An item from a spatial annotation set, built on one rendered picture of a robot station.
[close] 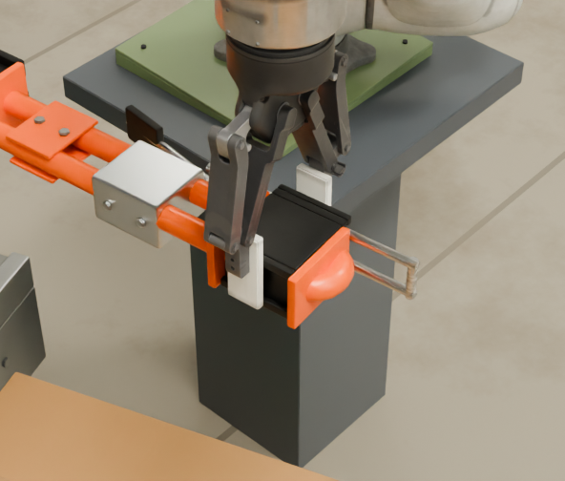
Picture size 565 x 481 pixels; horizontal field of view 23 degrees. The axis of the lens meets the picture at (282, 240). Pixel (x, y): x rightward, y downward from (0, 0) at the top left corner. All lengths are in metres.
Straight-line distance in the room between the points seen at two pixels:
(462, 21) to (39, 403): 0.78
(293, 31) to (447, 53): 1.28
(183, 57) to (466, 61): 0.43
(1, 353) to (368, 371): 0.76
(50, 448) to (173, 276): 1.06
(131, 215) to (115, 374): 1.58
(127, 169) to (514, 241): 1.92
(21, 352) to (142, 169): 1.00
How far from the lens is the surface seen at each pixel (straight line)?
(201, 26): 2.17
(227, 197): 0.97
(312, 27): 0.91
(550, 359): 2.75
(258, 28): 0.91
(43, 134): 1.19
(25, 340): 2.11
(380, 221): 2.29
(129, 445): 1.86
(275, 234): 1.06
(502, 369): 2.72
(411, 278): 1.06
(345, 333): 2.38
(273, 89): 0.94
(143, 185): 1.12
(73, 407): 1.91
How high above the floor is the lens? 1.96
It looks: 42 degrees down
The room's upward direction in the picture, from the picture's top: straight up
